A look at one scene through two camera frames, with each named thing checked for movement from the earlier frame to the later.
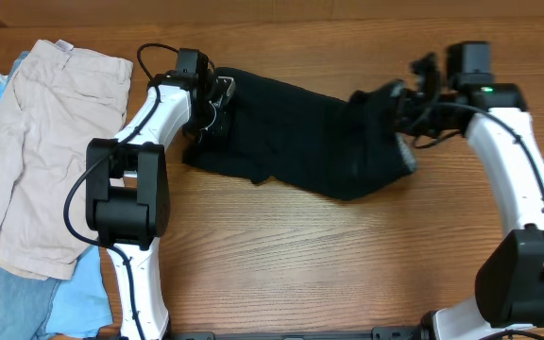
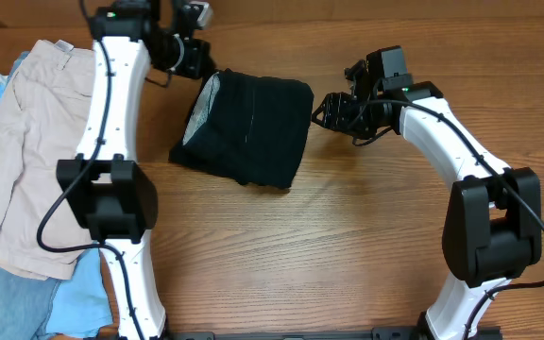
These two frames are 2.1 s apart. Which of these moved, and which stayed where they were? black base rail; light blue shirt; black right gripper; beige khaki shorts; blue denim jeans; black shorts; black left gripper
Moved: black shorts; black left gripper; black right gripper
Stayed: beige khaki shorts; blue denim jeans; light blue shirt; black base rail
